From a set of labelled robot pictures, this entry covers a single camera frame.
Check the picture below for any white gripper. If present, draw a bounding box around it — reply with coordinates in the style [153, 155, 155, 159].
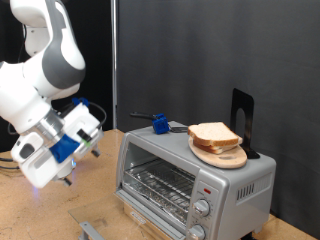
[18, 103, 102, 190]

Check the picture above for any glass oven door with handle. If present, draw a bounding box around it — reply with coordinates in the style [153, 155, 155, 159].
[68, 189, 178, 240]

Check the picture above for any metal spatula with blue block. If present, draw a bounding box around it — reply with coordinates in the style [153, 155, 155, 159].
[129, 111, 190, 136]

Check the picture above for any white bread slice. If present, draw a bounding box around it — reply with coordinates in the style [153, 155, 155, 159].
[187, 121, 244, 147]

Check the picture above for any silver oven knob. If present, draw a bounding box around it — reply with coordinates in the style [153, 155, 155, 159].
[192, 198, 212, 218]
[187, 223, 207, 240]

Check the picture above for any silver toaster oven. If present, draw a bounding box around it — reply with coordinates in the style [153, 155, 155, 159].
[114, 120, 278, 240]

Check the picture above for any black fabric backdrop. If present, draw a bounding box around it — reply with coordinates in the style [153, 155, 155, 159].
[0, 0, 114, 153]

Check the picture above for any silver metal pole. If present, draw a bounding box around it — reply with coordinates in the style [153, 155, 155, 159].
[110, 0, 120, 130]

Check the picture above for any round wooden board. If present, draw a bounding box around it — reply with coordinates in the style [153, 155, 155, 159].
[188, 135, 249, 170]

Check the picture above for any grey fabric backdrop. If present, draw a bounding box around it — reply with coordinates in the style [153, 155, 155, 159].
[117, 0, 320, 239]

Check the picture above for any black metal bookend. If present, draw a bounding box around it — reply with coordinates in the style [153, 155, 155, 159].
[229, 87, 262, 160]

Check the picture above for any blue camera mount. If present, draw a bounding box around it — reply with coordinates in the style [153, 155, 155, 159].
[49, 133, 81, 164]

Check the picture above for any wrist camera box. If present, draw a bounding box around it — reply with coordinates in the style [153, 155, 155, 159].
[71, 128, 104, 159]

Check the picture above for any black camera cable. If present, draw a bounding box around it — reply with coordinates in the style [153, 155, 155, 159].
[7, 23, 108, 136]

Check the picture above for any blue cable clip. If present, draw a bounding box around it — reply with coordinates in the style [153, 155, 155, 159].
[71, 96, 90, 108]

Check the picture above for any wire oven rack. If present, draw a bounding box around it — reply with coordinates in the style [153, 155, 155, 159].
[123, 159, 197, 223]

